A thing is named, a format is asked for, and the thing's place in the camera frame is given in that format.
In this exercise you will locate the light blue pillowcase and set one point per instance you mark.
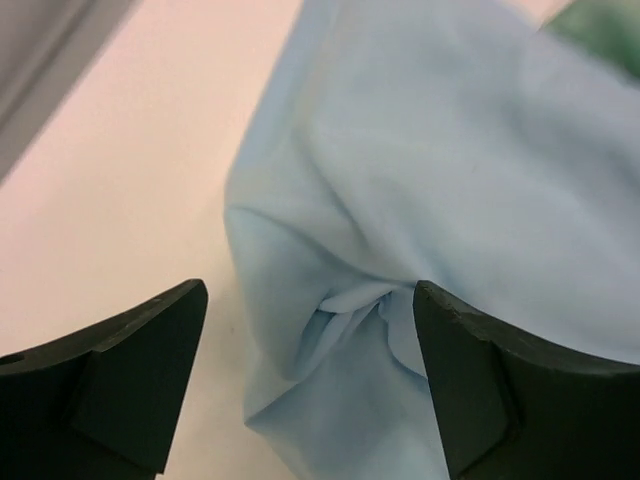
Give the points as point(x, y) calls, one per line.
point(455, 142)

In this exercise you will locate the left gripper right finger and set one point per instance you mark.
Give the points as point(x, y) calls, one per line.
point(511, 405)

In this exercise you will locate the aluminium table frame rail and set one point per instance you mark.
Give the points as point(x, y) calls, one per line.
point(45, 48)

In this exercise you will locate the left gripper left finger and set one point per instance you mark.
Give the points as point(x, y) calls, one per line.
point(103, 402)

